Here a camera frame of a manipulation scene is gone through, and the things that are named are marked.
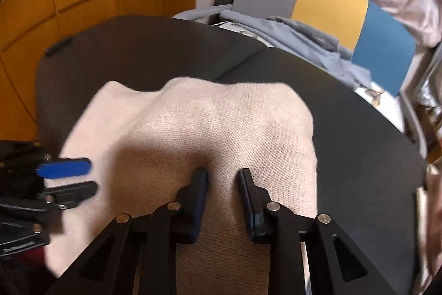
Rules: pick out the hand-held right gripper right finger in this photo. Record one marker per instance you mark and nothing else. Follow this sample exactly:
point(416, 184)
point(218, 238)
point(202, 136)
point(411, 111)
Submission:
point(250, 208)

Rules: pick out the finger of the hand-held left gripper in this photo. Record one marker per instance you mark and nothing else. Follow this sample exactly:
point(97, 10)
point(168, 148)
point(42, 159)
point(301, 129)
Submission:
point(65, 167)
point(74, 193)

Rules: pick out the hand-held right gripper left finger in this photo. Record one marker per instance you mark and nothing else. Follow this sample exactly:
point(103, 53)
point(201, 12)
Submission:
point(196, 205)

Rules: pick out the beige knit sweater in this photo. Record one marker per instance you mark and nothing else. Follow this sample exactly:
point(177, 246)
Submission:
point(214, 129)

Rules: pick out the white printed cushion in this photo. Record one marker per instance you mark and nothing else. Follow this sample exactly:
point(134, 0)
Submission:
point(383, 108)

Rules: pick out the grey garment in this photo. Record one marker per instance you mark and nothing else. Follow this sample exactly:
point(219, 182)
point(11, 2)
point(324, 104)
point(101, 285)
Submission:
point(297, 42)

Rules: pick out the pink knit sweater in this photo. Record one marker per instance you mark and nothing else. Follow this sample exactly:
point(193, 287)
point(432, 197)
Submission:
point(430, 229)

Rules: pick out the grey yellow blue chair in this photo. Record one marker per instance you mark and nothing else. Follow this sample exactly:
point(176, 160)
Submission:
point(328, 4)

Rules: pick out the silvery plastic cover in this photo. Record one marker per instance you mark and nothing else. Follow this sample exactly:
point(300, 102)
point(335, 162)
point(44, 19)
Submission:
point(430, 80)

